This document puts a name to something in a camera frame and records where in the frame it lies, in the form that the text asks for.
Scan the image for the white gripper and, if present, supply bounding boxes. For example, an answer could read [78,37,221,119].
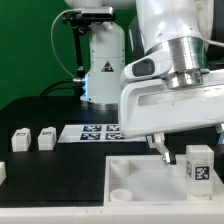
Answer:
[119,69,224,165]

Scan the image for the white square tabletop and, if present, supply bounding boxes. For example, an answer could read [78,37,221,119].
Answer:
[104,155,224,206]

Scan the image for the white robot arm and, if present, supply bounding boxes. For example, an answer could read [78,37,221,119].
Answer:
[65,0,224,165]

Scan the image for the white sheet with AprilTags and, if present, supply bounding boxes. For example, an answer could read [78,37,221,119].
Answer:
[58,124,146,143]

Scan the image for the white block left edge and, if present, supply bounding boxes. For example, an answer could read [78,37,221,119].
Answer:
[0,162,6,185]

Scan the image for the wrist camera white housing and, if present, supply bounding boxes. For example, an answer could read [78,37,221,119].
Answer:
[120,56,171,88]

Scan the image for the white obstacle wall fence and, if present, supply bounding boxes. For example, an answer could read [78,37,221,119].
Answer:
[0,201,224,224]

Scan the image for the black cables at base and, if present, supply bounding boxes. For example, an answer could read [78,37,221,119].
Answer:
[39,79,83,98]

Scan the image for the black camera on stand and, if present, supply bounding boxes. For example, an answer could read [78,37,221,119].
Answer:
[62,7,116,95]

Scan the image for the grey camera cable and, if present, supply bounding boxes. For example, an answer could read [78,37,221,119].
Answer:
[50,8,83,79]

